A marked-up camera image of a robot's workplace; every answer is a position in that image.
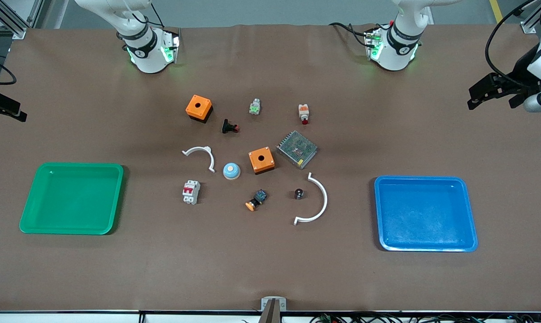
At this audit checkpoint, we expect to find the white breaker with red switches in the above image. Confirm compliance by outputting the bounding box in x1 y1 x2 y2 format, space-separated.
182 180 201 205

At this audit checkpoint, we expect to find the green plastic tray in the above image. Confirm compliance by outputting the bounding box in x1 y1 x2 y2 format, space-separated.
19 162 124 236

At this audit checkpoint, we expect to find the blue plastic tray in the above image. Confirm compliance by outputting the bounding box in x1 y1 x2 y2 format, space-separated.
374 176 479 252

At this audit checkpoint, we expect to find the orange button box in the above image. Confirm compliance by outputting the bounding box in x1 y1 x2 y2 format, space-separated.
248 147 275 175
185 94 213 123

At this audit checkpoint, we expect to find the brown table mat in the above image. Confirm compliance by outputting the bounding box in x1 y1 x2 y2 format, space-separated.
0 23 541 312

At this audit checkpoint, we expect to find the metal mesh power supply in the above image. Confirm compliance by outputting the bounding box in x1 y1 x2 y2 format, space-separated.
277 131 318 170

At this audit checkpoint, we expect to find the orange cap push button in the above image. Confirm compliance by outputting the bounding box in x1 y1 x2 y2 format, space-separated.
245 189 268 212

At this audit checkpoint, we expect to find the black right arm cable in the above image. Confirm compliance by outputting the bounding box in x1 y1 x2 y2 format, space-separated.
0 53 18 86

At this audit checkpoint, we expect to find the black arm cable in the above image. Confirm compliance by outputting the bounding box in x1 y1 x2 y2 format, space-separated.
0 53 18 86
485 0 541 88

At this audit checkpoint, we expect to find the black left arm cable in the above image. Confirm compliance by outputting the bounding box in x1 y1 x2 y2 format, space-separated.
485 0 541 88

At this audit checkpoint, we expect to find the aluminium frame profile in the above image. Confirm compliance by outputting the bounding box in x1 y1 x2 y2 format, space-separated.
0 0 44 39
519 0 541 35

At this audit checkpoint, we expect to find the black base cable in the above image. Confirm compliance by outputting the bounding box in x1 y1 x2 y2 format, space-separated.
329 22 374 48

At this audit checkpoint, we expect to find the large white curved bracket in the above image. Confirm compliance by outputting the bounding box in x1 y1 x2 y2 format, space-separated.
293 172 328 226

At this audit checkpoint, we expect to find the small white curved bracket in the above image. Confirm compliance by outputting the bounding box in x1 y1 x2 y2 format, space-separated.
182 146 216 173

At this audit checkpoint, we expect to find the black cable bundle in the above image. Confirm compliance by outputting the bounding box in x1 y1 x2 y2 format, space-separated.
309 313 541 323

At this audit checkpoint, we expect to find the grey metal camera mount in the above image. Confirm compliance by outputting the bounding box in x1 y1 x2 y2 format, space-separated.
261 297 287 323

